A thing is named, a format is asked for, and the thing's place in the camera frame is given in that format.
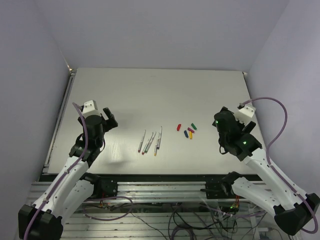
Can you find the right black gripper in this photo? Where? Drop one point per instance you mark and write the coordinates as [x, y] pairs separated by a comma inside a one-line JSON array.
[[243, 127]]

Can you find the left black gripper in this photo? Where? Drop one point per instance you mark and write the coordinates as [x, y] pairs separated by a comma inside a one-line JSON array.
[[110, 122]]

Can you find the purple marker pen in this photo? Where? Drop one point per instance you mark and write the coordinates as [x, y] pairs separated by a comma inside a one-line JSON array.
[[141, 142]]

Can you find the red marker pen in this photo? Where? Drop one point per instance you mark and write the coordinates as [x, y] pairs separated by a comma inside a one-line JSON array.
[[147, 143]]

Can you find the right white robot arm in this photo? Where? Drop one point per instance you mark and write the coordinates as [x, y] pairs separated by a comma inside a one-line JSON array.
[[290, 206]]

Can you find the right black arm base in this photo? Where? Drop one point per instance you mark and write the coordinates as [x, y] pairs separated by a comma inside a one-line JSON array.
[[220, 187]]

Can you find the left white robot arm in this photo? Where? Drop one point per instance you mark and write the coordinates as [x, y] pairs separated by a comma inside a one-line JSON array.
[[46, 217]]

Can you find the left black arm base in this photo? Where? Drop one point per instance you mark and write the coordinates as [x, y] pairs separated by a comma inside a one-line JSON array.
[[103, 187]]

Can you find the green marker pen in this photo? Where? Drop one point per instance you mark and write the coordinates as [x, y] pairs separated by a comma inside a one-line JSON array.
[[154, 134]]

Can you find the blue marker pen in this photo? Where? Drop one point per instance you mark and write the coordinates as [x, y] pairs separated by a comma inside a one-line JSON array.
[[159, 138]]

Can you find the yellow marker pen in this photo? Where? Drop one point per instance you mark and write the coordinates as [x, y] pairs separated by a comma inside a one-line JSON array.
[[156, 147]]

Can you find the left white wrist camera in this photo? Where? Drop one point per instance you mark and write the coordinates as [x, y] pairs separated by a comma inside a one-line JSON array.
[[90, 108]]

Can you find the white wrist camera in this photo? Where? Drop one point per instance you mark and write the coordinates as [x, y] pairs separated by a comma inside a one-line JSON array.
[[246, 112], [90, 108]]

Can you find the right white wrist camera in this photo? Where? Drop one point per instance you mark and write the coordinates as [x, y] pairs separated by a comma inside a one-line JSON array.
[[246, 112]]

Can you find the aluminium mounting rail frame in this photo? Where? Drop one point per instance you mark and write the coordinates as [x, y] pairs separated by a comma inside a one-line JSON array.
[[169, 211]]

